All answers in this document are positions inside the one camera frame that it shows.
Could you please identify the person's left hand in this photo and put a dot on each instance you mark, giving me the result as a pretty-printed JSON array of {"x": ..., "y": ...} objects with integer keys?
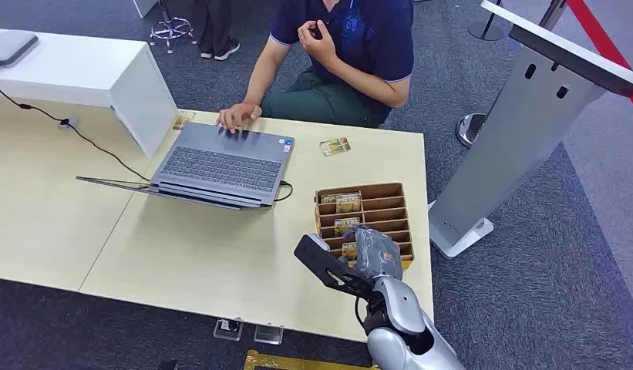
[{"x": 318, "y": 46}]

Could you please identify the person's right hand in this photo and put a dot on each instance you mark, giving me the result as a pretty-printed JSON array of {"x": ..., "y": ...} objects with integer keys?
[{"x": 237, "y": 115}]

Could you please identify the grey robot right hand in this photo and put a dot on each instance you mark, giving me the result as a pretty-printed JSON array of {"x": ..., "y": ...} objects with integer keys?
[{"x": 376, "y": 253}]

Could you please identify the person's left forearm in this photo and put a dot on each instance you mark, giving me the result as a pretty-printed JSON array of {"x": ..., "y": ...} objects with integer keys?
[{"x": 370, "y": 84}]

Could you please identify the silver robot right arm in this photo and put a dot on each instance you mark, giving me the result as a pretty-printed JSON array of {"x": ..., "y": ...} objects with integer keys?
[{"x": 403, "y": 327}]

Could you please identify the person's right forearm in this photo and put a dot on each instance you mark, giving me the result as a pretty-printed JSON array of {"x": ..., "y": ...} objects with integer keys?
[{"x": 260, "y": 81}]

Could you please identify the wooden slotted card organizer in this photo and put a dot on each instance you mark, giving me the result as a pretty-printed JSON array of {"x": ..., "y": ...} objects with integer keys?
[{"x": 382, "y": 204}]

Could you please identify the person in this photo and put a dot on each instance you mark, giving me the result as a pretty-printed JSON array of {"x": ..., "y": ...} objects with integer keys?
[
  {"x": 367, "y": 30},
  {"x": 214, "y": 25}
]

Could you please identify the grey laptop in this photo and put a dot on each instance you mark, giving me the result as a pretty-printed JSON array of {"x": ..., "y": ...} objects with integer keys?
[{"x": 219, "y": 168}]

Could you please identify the clear floor socket box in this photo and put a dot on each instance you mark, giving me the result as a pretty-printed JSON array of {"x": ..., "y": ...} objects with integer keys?
[
  {"x": 268, "y": 334},
  {"x": 228, "y": 329}
]

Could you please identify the yellow floor marking plate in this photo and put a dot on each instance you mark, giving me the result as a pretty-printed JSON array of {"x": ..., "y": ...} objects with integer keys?
[{"x": 295, "y": 363}]

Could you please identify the chrome stanchion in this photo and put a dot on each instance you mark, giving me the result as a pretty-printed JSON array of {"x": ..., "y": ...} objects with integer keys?
[
  {"x": 469, "y": 130},
  {"x": 484, "y": 32}
]

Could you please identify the white desk riser shelf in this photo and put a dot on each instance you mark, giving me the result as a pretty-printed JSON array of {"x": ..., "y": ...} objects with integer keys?
[{"x": 71, "y": 71}]

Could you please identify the grey kiosk stand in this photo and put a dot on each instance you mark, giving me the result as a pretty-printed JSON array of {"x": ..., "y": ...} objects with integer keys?
[{"x": 520, "y": 127}]

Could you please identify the flat grey device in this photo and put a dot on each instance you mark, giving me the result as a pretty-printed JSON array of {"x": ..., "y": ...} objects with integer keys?
[{"x": 9, "y": 46}]

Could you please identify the red barrier belt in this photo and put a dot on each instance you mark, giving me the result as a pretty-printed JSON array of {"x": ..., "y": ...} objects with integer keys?
[{"x": 602, "y": 43}]

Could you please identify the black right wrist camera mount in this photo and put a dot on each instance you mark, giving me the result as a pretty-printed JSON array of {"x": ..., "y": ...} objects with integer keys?
[{"x": 321, "y": 260}]

